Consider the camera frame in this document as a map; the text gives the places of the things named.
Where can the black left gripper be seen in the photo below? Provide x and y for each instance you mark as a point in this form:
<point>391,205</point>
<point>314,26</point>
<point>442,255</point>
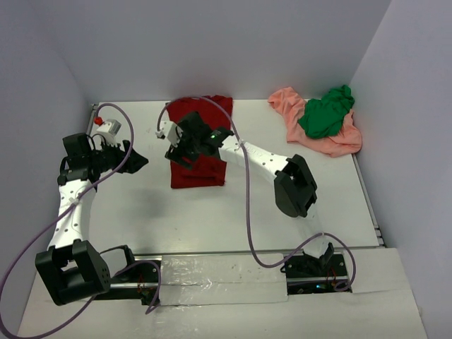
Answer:
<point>134,162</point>

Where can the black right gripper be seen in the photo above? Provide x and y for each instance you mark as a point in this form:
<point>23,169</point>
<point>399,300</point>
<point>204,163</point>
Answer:
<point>175,155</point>

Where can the red t-shirt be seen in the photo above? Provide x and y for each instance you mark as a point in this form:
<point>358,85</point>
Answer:
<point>206,171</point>

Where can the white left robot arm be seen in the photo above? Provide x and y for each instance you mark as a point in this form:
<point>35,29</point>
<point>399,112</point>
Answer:
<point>71,269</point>

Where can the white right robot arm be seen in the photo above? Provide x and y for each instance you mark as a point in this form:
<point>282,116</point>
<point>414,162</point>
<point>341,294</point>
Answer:
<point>293,183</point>

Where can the green t-shirt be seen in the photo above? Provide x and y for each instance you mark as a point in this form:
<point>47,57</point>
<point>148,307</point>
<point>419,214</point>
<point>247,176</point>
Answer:
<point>324,117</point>

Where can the salmon pink t-shirt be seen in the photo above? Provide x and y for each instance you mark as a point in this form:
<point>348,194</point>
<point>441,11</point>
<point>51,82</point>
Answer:
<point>290,105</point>

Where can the white cardboard front cover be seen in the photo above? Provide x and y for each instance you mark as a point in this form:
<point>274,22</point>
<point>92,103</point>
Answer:
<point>380,305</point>

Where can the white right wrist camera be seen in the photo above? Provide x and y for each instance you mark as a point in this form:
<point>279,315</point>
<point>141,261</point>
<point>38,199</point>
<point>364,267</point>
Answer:
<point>171,132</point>

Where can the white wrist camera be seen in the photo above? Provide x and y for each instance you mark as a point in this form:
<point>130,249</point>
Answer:
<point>107,130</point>
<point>171,132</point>

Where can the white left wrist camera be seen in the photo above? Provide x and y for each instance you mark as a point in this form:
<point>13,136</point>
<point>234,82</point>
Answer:
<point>107,130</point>

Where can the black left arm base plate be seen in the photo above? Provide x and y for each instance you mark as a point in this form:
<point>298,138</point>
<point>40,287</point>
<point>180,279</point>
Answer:
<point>138,283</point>

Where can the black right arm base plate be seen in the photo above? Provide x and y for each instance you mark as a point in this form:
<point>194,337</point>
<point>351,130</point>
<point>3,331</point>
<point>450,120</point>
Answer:
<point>304,277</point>

